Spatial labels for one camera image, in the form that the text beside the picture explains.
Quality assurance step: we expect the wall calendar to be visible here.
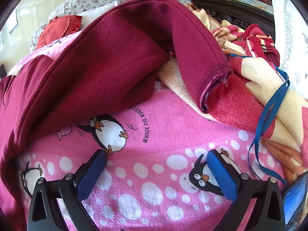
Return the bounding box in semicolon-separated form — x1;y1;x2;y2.
6;7;19;33

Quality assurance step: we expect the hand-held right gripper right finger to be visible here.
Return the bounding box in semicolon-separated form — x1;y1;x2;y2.
206;149;287;231

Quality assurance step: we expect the small floral pillow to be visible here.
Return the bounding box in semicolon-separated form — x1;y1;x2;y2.
29;25;50;52

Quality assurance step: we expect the white pillow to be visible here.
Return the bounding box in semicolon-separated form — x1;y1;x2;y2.
77;1;119;29

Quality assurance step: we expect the large red heart pillow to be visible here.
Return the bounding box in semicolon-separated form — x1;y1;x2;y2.
36;14;83;50

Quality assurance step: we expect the pink penguin print blanket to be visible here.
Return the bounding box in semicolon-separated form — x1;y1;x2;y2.
7;32;287;231

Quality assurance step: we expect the black smartphone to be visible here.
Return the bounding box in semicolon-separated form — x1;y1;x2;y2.
282;172;308;231

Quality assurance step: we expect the dark wooden nightstand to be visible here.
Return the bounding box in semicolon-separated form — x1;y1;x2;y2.
188;0;275;41

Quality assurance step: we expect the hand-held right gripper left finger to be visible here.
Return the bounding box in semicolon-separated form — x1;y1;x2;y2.
27;149;107;231

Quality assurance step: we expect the maroon fleece garment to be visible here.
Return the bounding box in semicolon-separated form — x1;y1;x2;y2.
0;0;233;190

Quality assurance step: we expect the blue lanyard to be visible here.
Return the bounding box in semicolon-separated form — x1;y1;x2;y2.
226;53;290;186

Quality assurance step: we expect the red and cream blanket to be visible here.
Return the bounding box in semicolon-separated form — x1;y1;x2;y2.
157;8;308;183

